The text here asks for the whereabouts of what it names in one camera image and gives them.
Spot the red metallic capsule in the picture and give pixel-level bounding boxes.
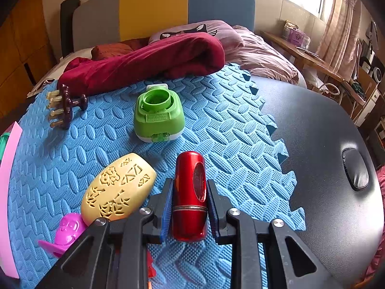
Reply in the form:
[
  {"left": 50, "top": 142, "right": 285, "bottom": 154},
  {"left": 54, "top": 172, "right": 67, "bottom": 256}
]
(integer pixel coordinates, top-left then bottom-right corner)
[{"left": 172, "top": 151, "right": 207, "bottom": 243}]

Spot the brown wooden peg ball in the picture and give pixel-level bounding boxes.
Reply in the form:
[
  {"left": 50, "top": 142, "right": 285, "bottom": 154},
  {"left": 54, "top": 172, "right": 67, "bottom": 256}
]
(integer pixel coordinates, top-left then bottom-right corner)
[{"left": 46, "top": 84, "right": 88, "bottom": 130}]

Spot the wooden wardrobe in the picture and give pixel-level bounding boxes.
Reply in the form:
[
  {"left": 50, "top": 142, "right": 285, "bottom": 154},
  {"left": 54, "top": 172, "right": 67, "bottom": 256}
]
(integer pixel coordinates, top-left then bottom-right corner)
[{"left": 1, "top": 0, "right": 57, "bottom": 119}]

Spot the cluttered wooden shelf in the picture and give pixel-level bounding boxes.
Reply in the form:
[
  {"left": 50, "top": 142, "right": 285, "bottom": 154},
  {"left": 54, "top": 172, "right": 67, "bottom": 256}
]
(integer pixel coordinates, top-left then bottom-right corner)
[{"left": 350, "top": 20, "right": 384, "bottom": 127}]

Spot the pink cat print pillow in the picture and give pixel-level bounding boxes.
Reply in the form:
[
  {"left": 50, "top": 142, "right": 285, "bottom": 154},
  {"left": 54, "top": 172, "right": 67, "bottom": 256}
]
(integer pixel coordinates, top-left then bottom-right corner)
[{"left": 149, "top": 20, "right": 244, "bottom": 54}]

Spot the green white round dispenser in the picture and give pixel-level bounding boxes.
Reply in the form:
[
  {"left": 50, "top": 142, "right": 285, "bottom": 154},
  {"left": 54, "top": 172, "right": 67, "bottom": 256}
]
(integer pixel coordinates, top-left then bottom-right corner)
[{"left": 134, "top": 84, "right": 185, "bottom": 143}]

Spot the black padded massage table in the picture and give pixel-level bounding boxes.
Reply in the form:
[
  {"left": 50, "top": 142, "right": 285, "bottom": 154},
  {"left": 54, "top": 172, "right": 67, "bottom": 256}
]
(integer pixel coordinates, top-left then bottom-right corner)
[{"left": 255, "top": 77, "right": 384, "bottom": 288}]

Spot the pink striped duvet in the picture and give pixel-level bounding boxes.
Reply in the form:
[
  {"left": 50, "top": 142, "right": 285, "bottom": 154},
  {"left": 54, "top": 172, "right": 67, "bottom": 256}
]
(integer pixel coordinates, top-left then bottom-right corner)
[{"left": 226, "top": 26, "right": 300, "bottom": 85}]

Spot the pink floral curtain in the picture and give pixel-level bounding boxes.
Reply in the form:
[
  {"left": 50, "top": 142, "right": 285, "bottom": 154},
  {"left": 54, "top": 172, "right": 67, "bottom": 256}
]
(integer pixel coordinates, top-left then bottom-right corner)
[{"left": 316, "top": 0, "right": 361, "bottom": 74}]

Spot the grey yellow blue headboard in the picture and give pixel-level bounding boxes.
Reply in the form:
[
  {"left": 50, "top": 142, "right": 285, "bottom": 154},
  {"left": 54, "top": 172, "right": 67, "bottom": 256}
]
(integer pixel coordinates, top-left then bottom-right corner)
[{"left": 72, "top": 0, "right": 255, "bottom": 51}]

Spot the magenta flanged plastic spool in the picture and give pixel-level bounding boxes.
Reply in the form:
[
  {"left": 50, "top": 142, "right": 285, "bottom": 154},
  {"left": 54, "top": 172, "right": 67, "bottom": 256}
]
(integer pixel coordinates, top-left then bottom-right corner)
[{"left": 38, "top": 213, "right": 87, "bottom": 258}]

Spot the wooden side table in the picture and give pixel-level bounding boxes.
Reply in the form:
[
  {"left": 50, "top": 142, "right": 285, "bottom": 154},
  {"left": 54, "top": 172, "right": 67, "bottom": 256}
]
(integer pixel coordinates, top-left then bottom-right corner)
[{"left": 260, "top": 30, "right": 366, "bottom": 106}]

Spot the pink rimmed white tray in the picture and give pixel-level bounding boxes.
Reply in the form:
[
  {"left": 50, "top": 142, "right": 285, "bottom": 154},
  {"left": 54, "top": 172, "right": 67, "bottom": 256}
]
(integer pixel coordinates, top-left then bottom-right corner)
[{"left": 0, "top": 121, "right": 24, "bottom": 279}]

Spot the blue foam puzzle mat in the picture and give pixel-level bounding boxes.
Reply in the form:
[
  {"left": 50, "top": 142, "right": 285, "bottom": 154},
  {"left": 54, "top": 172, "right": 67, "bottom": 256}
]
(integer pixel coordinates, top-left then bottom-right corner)
[{"left": 8, "top": 64, "right": 306, "bottom": 288}]

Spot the purple box on table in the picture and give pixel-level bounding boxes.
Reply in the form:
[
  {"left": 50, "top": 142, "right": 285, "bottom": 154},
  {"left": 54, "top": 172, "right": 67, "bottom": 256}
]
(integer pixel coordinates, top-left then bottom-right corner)
[{"left": 282, "top": 20, "right": 311, "bottom": 50}]

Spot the red plastic block piece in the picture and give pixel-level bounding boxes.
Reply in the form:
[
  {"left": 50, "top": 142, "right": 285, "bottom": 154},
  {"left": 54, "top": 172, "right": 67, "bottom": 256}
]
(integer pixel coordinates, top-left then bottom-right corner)
[{"left": 146, "top": 250, "right": 157, "bottom": 279}]

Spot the green flanged plastic spool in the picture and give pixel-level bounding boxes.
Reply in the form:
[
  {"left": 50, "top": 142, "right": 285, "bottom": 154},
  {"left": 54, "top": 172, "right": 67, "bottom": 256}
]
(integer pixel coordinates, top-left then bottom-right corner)
[{"left": 0, "top": 132, "right": 10, "bottom": 161}]

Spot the maroon folded blanket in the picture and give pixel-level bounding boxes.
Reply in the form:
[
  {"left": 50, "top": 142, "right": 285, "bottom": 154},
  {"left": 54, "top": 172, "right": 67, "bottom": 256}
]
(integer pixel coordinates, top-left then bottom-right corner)
[{"left": 57, "top": 33, "right": 225, "bottom": 97}]

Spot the yellow perforated oval case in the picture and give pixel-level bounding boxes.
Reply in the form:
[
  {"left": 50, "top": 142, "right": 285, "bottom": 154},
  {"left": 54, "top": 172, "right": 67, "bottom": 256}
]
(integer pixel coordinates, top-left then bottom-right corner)
[{"left": 80, "top": 153, "right": 157, "bottom": 225}]

